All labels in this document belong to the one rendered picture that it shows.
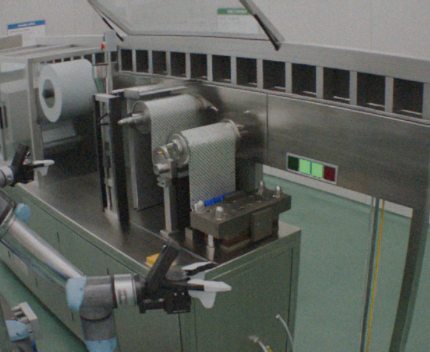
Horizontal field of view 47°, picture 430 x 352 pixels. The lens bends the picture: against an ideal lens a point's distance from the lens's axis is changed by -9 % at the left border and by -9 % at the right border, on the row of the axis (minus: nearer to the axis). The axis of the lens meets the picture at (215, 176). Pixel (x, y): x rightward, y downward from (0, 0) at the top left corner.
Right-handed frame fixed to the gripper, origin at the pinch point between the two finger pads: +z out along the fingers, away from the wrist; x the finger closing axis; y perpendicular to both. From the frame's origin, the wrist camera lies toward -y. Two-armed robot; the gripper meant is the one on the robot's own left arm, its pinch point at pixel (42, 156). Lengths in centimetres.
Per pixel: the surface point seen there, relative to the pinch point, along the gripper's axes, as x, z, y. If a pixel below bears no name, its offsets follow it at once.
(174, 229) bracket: 52, 24, 25
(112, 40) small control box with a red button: -2, 46, -43
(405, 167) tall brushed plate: 136, 27, -23
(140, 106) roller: 24.6, 35.3, -18.2
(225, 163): 64, 40, -2
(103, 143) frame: 11.7, 27.3, -0.9
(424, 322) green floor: 167, 133, 102
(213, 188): 63, 34, 8
